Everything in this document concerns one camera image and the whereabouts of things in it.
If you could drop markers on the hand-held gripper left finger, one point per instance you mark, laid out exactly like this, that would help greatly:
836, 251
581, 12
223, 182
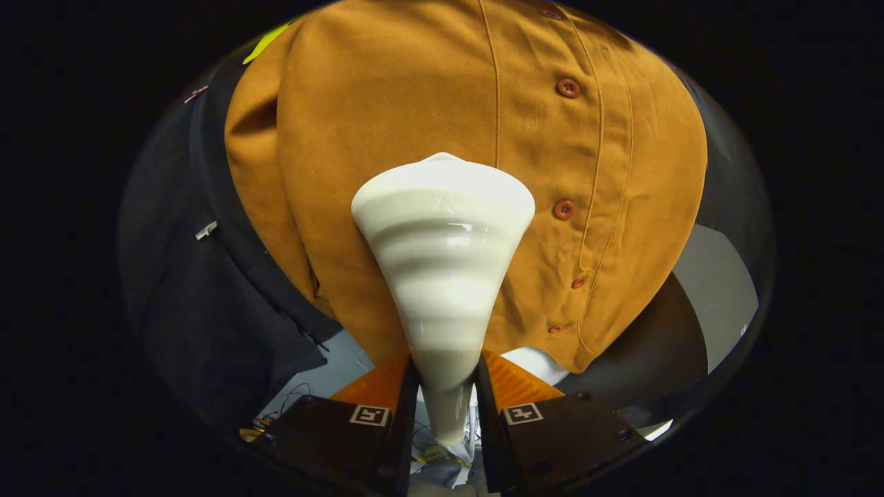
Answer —
404, 442

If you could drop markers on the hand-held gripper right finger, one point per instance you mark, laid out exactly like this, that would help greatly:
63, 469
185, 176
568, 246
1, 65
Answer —
487, 442

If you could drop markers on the grey table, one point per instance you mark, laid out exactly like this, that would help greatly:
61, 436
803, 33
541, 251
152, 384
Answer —
718, 290

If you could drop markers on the silver clip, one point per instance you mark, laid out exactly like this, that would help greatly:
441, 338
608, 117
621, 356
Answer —
206, 229

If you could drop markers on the black backdrop cloth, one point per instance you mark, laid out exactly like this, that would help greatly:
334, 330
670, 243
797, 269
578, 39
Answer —
207, 310

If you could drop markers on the white garment steamer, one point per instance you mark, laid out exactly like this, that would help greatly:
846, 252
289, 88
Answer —
442, 262

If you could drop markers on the red clip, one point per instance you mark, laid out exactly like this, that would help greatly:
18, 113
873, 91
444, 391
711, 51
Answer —
195, 93

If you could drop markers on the white mannequin torso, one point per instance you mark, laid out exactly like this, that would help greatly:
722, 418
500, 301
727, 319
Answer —
539, 366

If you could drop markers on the brown button-up shirt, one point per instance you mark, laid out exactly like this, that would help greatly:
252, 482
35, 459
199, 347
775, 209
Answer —
414, 90

